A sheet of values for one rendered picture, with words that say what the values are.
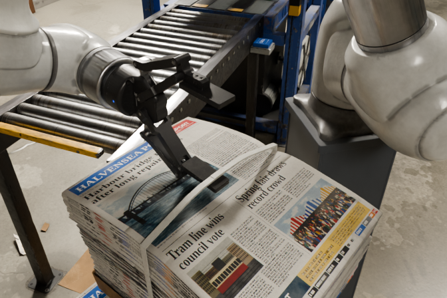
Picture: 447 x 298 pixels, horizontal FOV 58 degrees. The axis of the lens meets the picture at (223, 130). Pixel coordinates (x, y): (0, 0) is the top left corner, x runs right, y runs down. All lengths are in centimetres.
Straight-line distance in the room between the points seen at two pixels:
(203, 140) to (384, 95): 30
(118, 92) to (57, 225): 161
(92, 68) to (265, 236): 35
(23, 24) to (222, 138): 35
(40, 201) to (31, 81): 171
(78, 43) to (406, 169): 215
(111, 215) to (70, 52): 26
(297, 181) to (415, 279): 142
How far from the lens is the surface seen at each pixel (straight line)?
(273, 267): 53
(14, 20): 61
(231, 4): 239
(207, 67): 161
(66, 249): 205
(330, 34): 81
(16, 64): 63
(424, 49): 62
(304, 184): 63
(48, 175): 249
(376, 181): 100
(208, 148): 69
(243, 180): 62
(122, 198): 62
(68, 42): 68
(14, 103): 153
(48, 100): 150
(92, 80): 65
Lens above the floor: 148
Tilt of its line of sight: 34 degrees down
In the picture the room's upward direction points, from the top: straight up
